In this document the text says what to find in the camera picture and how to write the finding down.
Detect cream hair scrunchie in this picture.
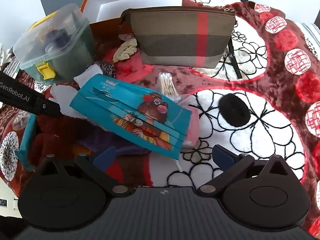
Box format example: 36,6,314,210
113,38,138,63

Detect steel wool scourer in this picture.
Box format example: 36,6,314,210
99,61,116,78

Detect red plush cloth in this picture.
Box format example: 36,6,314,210
28,115,101,166

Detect teal illustrated face mask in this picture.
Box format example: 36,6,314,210
70,74,191,160

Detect orange rimmed white box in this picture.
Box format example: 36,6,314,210
80,0,185,25

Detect olive striped zipper pouch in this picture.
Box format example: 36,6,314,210
120,6,236,68

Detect clear lidded storage box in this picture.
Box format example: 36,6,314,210
13,3,96,85

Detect red floral plush blanket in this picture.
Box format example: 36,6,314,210
1,2,319,239

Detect black hair scrunchie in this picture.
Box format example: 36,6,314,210
218,93,251,127

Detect white paper tissue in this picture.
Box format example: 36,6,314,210
50,63,103,119

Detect black pen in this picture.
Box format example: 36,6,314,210
228,38,242,79

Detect teal tissue pack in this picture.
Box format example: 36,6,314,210
12,111,37,172

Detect cotton swab pack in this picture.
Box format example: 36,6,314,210
157,72,181,101

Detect purple cloth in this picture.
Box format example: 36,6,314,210
80,127,150,156

